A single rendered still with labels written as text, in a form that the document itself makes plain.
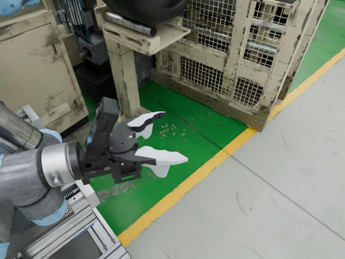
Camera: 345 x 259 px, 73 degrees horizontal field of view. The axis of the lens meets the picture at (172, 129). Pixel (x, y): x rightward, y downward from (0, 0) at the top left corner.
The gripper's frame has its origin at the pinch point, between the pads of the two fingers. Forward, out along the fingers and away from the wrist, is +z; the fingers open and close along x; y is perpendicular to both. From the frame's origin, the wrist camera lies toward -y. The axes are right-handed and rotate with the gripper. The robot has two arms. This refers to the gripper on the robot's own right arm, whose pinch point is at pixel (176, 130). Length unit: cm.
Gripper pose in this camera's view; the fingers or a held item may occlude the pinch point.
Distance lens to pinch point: 45.9
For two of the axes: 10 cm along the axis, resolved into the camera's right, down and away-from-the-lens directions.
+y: 0.4, 7.8, 6.3
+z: 9.6, -2.1, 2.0
